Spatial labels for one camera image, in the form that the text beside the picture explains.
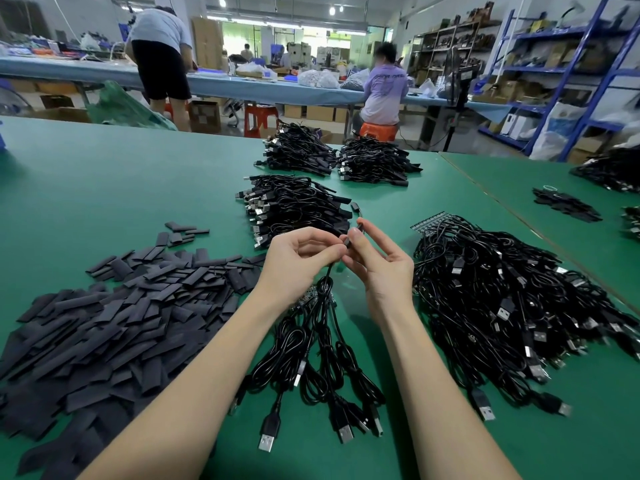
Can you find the person's left hand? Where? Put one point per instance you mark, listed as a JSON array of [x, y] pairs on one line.
[[290, 270]]

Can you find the person's right hand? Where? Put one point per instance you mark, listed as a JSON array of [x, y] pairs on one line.
[[385, 277]]

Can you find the pile of black sleeve strips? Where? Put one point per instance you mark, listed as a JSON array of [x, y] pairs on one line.
[[100, 340]]

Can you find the person's right forearm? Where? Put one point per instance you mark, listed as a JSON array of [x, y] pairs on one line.
[[445, 415]]

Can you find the person's left forearm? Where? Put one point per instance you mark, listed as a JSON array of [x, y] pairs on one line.
[[170, 410]]

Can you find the orange plastic stool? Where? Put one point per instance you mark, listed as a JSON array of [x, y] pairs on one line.
[[379, 132]]

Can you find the red plastic stool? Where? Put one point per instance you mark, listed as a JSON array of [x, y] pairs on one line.
[[261, 120]]

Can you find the small upright cardboard box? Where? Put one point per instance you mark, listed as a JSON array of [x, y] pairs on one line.
[[205, 117]]

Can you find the black tripod stand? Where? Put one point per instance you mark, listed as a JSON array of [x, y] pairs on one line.
[[460, 90]]

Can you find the white plastic bag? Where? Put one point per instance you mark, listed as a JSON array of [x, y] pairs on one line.
[[558, 137]]

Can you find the green plastic bag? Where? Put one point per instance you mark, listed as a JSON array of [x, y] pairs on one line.
[[128, 108]]

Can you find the dark storage shelf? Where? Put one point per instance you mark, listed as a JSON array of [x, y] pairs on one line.
[[450, 45]]

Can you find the open cardboard box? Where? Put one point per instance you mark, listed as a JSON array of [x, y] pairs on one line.
[[55, 115]]

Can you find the blue metal shelving rack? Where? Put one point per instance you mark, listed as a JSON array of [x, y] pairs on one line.
[[555, 35]]

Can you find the long blue work table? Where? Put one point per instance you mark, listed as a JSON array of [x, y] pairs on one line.
[[60, 73]]

